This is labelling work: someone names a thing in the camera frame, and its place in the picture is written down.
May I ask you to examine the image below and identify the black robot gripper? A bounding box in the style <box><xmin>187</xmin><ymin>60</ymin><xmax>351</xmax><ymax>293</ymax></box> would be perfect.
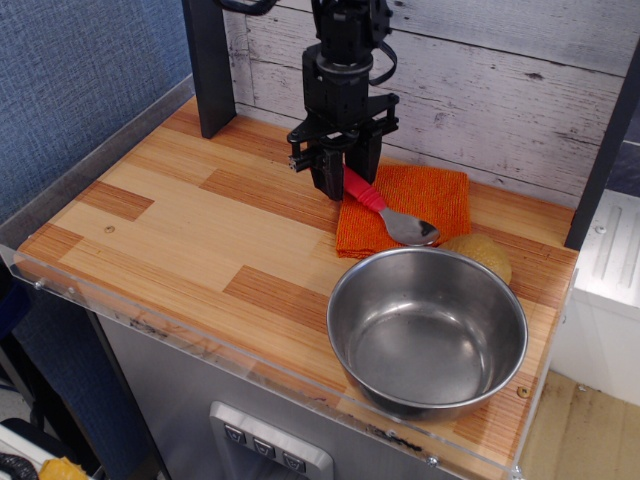
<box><xmin>287</xmin><ymin>43</ymin><xmax>399</xmax><ymax>201</ymax></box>

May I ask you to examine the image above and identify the red handled metal spoon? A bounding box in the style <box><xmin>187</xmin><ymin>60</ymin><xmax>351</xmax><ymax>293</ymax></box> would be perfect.
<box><xmin>343</xmin><ymin>165</ymin><xmax>440</xmax><ymax>246</ymax></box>

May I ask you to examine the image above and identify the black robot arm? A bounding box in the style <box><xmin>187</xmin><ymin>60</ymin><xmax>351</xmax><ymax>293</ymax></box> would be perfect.
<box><xmin>287</xmin><ymin>1</ymin><xmax>399</xmax><ymax>201</ymax></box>

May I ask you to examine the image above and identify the orange folded towel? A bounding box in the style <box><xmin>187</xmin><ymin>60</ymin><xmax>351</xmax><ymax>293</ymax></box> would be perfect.
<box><xmin>336</xmin><ymin>165</ymin><xmax>471</xmax><ymax>259</ymax></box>

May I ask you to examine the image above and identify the yellow sponge ball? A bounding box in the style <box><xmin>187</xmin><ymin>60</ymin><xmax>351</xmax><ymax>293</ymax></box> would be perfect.
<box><xmin>440</xmin><ymin>233</ymin><xmax>512</xmax><ymax>284</ymax></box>

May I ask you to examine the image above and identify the stainless steel bowl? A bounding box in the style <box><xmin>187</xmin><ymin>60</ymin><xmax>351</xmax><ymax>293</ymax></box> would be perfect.
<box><xmin>326</xmin><ymin>247</ymin><xmax>528</xmax><ymax>422</ymax></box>

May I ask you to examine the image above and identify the clear acrylic front guard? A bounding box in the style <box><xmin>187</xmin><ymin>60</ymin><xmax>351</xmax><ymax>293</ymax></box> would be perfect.
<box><xmin>1</xmin><ymin>230</ymin><xmax>578</xmax><ymax>479</ymax></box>

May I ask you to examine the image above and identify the silver button control panel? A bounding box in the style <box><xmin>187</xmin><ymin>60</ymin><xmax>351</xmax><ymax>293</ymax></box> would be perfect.
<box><xmin>209</xmin><ymin>401</ymin><xmax>334</xmax><ymax>480</ymax></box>

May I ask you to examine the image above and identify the white ribbed appliance box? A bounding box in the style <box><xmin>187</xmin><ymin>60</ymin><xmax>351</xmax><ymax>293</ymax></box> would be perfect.
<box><xmin>569</xmin><ymin>188</ymin><xmax>640</xmax><ymax>321</ymax></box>

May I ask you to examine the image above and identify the yellow object at corner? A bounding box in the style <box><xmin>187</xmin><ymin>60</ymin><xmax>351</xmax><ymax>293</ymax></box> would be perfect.
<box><xmin>38</xmin><ymin>457</ymin><xmax>89</xmax><ymax>480</ymax></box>

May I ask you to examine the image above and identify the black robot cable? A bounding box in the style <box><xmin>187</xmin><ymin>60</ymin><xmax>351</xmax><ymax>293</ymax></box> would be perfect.
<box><xmin>367</xmin><ymin>40</ymin><xmax>399</xmax><ymax>86</ymax></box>

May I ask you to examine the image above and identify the dark left vertical post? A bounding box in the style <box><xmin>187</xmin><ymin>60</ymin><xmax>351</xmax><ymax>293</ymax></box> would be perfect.
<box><xmin>182</xmin><ymin>0</ymin><xmax>236</xmax><ymax>139</ymax></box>

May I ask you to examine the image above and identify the dark vertical post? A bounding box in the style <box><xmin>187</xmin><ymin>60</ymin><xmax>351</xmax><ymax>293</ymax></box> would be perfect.
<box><xmin>564</xmin><ymin>42</ymin><xmax>639</xmax><ymax>251</ymax></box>
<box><xmin>182</xmin><ymin>0</ymin><xmax>236</xmax><ymax>139</ymax></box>

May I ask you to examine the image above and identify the dark right vertical post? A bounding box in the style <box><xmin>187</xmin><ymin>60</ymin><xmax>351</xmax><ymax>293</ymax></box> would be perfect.
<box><xmin>564</xmin><ymin>42</ymin><xmax>639</xmax><ymax>251</ymax></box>

